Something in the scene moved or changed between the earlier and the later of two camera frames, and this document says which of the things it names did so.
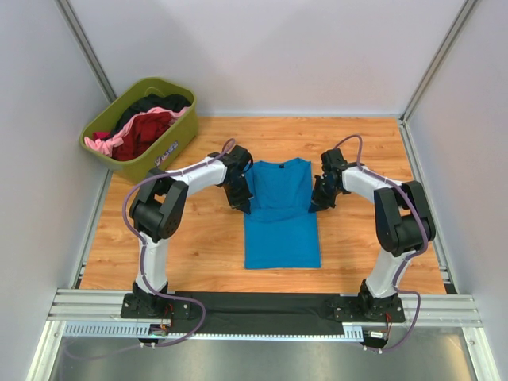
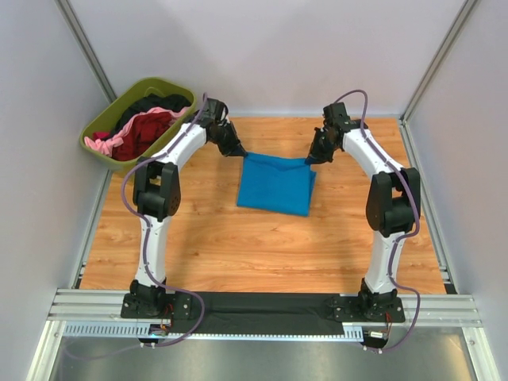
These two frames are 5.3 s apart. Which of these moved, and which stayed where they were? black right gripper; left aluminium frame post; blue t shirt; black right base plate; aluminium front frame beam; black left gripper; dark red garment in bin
Moved: blue t shirt; black left gripper; black right gripper
Stayed: black right base plate; aluminium front frame beam; dark red garment in bin; left aluminium frame post
